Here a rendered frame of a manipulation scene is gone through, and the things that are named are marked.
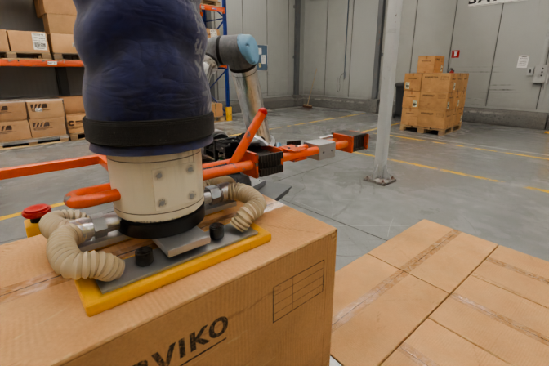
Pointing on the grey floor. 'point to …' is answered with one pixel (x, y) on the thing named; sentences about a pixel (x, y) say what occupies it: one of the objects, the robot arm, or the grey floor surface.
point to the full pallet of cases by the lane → (433, 97)
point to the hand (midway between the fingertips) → (267, 158)
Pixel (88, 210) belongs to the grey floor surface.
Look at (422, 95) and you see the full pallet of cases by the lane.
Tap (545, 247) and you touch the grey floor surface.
